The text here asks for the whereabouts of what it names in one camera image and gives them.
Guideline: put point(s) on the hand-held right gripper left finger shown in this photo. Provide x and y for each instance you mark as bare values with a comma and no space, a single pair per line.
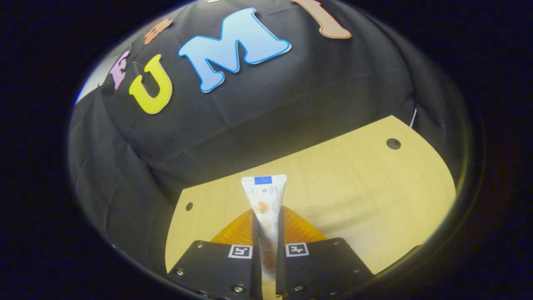
257,254

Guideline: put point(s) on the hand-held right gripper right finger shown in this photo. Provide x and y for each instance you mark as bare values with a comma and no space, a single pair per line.
280,254

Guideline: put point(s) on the white toothpaste tube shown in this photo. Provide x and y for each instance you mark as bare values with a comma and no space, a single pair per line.
264,200

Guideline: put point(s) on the light wooden desktop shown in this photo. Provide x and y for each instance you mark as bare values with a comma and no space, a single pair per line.
354,200

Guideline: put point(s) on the thin white strip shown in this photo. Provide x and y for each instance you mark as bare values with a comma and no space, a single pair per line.
413,118

